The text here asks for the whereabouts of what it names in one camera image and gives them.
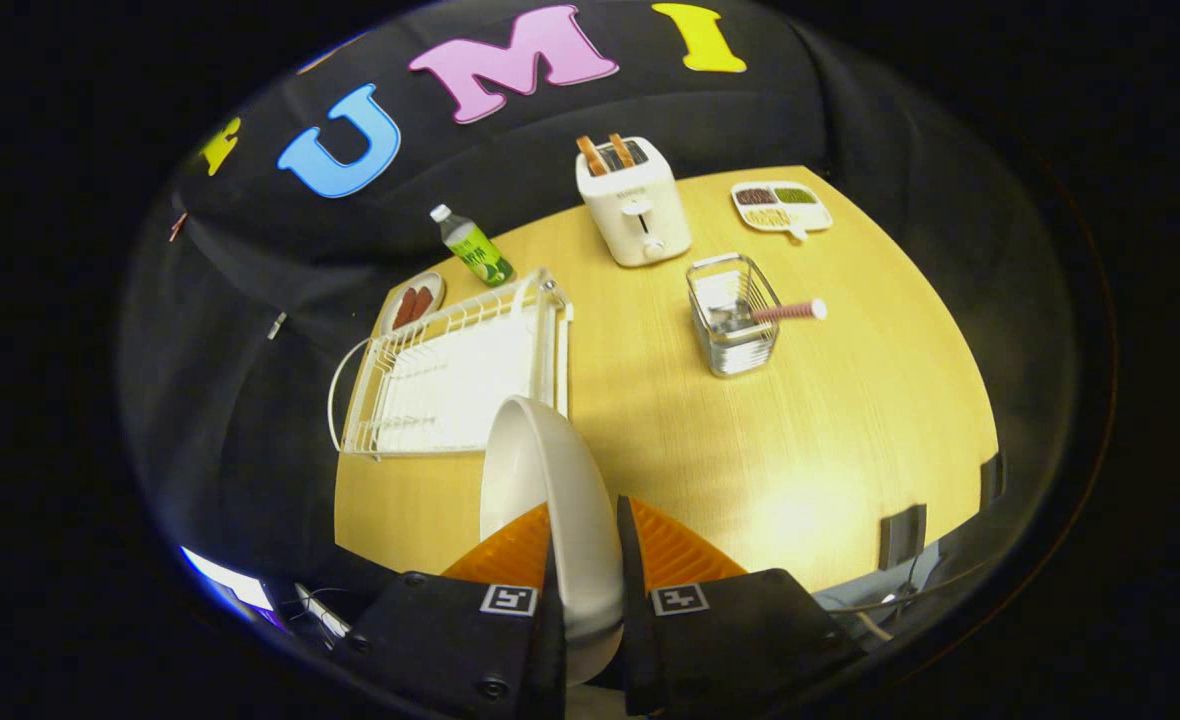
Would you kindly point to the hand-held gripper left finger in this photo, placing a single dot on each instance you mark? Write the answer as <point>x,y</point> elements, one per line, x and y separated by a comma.
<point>450,640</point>

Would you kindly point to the brown toast slice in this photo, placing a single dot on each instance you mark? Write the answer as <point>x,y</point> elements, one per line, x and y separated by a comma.
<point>622,150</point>
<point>592,156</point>

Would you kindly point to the white round plate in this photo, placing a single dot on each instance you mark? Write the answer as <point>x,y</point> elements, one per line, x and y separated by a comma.
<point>560,480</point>

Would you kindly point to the black table bracket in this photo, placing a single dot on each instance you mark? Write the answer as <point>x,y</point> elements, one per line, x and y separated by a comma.
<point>992,479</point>
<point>900,537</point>

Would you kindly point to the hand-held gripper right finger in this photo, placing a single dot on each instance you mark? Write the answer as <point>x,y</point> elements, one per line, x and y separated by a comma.
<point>730,640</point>

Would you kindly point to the silver clip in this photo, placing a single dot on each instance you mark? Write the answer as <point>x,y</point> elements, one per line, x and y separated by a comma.
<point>277,325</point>

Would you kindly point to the white toaster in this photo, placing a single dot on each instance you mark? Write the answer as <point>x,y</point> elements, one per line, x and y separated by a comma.
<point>640,215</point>

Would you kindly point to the green label drink bottle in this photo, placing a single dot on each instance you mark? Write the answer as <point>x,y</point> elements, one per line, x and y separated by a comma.
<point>477,250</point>

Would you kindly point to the divided white snack dish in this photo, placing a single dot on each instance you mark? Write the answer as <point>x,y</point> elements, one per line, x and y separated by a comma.
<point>780,208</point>

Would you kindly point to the red meat piece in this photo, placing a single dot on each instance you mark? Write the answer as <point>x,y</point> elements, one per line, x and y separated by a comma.
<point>421,300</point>
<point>405,306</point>

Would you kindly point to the small grey plate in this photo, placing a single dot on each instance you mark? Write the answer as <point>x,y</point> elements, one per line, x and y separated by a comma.
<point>433,285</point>

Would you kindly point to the red clip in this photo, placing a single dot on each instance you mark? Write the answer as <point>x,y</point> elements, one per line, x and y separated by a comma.
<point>178,226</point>

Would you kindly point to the black backdrop cloth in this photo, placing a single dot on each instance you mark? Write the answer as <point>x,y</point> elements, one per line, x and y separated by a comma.
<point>510,160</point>

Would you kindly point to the lit monitor screen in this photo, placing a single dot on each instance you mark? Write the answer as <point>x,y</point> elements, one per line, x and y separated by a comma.
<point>225,580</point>

